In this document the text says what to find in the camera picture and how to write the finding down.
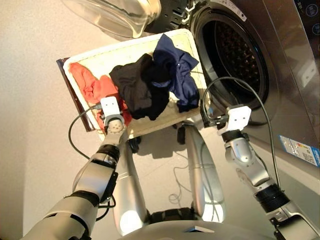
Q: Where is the navy blue garment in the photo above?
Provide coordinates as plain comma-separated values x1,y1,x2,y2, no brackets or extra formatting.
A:
151,33,201,113

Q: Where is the black garment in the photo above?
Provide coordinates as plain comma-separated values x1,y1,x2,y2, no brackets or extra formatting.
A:
109,53,176,121

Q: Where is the orange red garment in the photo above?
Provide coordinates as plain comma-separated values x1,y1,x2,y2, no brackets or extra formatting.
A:
68,62,133,127

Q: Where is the pale woven laundry basket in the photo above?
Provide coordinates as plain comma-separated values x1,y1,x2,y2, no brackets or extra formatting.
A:
63,28,208,142

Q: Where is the grey washing machine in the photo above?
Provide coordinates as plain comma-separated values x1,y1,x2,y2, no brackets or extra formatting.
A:
144,0,320,240

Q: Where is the round glass washing machine door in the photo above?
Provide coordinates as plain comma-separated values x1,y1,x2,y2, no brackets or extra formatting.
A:
61,0,191,42

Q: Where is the black caster wheel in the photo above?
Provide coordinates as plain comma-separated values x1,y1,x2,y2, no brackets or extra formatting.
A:
173,123,187,145
128,136,142,153

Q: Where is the silver robot leg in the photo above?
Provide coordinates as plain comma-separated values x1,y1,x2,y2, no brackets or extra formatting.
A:
112,139,151,237
183,122,227,223

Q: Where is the blue white energy label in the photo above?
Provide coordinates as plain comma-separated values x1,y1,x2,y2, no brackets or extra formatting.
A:
278,134,320,168

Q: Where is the grey robot torso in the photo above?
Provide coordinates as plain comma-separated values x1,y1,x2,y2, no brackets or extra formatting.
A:
122,207,276,240

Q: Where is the dark brown cart panel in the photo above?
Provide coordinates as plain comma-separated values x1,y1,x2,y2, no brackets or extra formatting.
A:
56,57,96,133

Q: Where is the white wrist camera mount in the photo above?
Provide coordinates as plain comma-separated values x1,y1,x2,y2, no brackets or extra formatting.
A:
216,104,252,137
99,96,125,123

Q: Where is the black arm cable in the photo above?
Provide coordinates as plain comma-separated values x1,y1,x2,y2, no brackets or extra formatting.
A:
201,76,282,187
67,103,117,222

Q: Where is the thin floor cable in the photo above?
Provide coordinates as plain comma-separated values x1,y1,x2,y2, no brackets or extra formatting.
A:
168,149,198,208

